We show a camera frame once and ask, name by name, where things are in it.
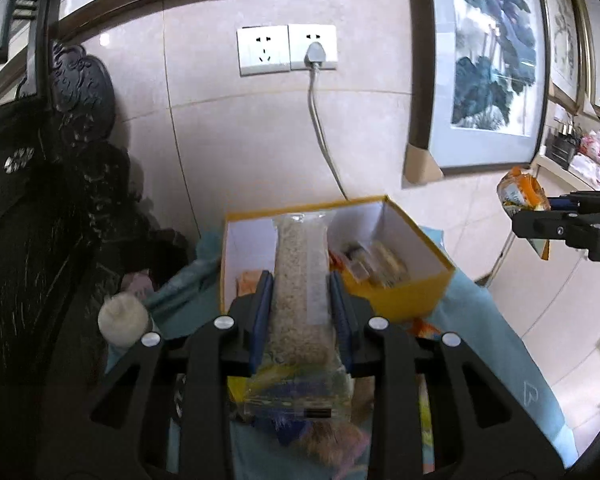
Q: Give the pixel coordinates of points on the cardboard corner protector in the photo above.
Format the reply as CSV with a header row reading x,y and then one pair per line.
x,y
422,167

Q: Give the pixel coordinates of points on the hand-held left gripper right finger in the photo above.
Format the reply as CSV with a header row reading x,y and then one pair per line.
x,y
341,325

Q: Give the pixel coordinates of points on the clear puffed rice bar packet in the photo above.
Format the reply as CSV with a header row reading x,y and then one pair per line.
x,y
300,280

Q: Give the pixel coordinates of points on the blue snack packet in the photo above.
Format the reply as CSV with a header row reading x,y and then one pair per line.
x,y
300,392

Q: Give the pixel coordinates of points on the framed lotus painting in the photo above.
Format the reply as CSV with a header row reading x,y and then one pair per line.
x,y
485,60

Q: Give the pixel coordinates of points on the light blue printed tablecloth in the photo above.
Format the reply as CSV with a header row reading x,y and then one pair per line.
x,y
480,340

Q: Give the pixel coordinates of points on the beige pastry packet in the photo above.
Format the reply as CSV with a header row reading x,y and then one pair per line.
x,y
390,265

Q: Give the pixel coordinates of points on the grey power plug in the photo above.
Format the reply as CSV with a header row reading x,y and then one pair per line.
x,y
316,55

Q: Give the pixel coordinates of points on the small brown snack packet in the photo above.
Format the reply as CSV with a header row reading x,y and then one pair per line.
x,y
355,260

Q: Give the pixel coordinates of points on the white wall socket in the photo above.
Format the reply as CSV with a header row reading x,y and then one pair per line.
x,y
262,50
325,35

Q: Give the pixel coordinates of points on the yellow cardboard box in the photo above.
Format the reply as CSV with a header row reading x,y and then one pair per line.
x,y
405,300

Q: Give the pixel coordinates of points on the white cabinet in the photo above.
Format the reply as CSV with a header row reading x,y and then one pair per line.
x,y
545,310

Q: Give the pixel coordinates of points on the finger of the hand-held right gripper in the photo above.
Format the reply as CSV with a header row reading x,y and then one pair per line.
x,y
545,224
595,201

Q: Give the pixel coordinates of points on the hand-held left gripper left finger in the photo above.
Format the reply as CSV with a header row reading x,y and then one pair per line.
x,y
260,325

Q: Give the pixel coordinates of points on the pile of assorted snack packets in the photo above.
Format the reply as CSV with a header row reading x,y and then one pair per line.
x,y
330,440

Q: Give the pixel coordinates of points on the floral tissue pack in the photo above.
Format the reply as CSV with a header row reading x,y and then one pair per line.
x,y
592,157

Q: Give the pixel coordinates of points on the orange snack packet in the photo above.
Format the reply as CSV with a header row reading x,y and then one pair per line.
x,y
522,192

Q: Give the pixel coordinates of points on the orange bread packet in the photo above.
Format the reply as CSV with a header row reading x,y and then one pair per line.
x,y
247,284

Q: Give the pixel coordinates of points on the dark carved wooden furniture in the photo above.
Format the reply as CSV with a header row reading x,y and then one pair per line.
x,y
45,210

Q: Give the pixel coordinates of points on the dark desktop organizer box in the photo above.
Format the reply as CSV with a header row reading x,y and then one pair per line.
x,y
562,147

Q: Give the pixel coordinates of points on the white lidded cup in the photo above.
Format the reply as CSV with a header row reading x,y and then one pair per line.
x,y
122,317

